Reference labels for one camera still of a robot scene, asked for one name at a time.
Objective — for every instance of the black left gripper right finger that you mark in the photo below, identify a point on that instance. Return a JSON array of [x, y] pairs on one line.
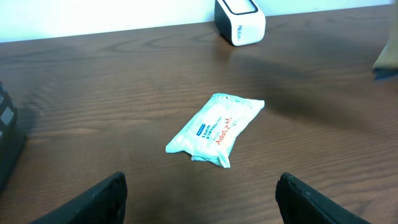
[[300, 203]]

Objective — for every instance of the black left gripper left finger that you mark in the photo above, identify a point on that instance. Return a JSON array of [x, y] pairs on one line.
[[103, 203]]

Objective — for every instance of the light teal snack packet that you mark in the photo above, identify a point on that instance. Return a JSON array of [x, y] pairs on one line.
[[210, 135]]

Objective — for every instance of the yellow snack bag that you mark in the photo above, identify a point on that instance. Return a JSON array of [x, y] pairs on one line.
[[385, 67]]

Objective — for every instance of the white barcode scanner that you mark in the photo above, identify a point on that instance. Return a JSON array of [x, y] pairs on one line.
[[239, 22]]

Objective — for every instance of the grey plastic shopping basket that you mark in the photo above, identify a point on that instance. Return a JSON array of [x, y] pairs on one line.
[[12, 138]]

